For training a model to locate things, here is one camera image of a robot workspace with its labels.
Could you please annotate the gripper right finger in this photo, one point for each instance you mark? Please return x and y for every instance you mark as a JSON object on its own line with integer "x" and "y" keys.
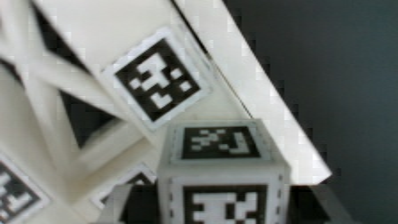
{"x": 315, "y": 206}

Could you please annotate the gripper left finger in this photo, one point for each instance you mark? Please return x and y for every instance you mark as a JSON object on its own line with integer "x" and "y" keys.
{"x": 130, "y": 206}

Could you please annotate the white chair leg cube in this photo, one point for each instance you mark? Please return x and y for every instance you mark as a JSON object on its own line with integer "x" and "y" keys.
{"x": 222, "y": 174}

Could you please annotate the white cross brace piece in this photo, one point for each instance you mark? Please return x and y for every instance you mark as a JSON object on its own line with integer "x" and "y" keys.
{"x": 57, "y": 106}

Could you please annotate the white long side rail back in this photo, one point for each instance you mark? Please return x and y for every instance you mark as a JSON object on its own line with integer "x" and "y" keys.
{"x": 135, "y": 46}

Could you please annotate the white long side rail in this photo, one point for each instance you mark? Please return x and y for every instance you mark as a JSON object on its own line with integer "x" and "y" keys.
{"x": 32, "y": 198}
{"x": 135, "y": 46}

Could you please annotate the white long side rail front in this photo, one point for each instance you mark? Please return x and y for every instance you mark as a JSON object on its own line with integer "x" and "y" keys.
{"x": 32, "y": 198}

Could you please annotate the white right fence rail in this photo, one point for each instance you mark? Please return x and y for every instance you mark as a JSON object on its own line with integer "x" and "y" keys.
{"x": 221, "y": 37}

